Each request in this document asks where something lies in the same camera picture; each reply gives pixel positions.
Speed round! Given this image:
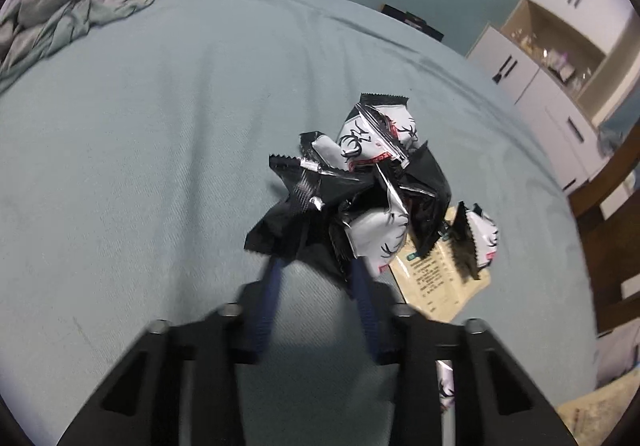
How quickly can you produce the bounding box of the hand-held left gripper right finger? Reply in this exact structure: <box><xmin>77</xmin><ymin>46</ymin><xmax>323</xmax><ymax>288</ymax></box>
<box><xmin>347</xmin><ymin>258</ymin><xmax>576</xmax><ymax>446</ymax></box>

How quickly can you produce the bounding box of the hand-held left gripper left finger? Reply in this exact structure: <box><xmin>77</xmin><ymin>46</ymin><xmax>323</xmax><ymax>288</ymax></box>
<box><xmin>55</xmin><ymin>253</ymin><xmax>283</xmax><ymax>446</ymax></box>

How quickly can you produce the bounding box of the plain black snack packet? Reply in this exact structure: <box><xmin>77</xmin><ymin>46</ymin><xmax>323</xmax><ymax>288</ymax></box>
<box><xmin>245</xmin><ymin>196</ymin><xmax>351</xmax><ymax>283</ymax></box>

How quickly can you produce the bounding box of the beige sachet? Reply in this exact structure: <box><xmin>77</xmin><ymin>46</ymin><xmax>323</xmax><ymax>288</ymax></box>
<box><xmin>390</xmin><ymin>206</ymin><xmax>493</xmax><ymax>322</ymax></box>

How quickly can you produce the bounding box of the pile of snack packets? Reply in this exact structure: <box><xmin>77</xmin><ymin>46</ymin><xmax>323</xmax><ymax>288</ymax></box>
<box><xmin>267</xmin><ymin>93</ymin><xmax>501</xmax><ymax>282</ymax></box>

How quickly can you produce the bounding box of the brown cardboard box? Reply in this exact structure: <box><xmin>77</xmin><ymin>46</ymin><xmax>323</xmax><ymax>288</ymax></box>
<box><xmin>554</xmin><ymin>388</ymin><xmax>626</xmax><ymax>446</ymax></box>

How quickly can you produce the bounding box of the brown wooden furniture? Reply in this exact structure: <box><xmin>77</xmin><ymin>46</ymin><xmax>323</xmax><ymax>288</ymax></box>
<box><xmin>570</xmin><ymin>126</ymin><xmax>640</xmax><ymax>334</ymax></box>

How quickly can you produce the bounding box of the white cabinet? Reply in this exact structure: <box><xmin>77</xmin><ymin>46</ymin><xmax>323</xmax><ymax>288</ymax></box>
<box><xmin>465</xmin><ymin>0</ymin><xmax>636</xmax><ymax>192</ymax></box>

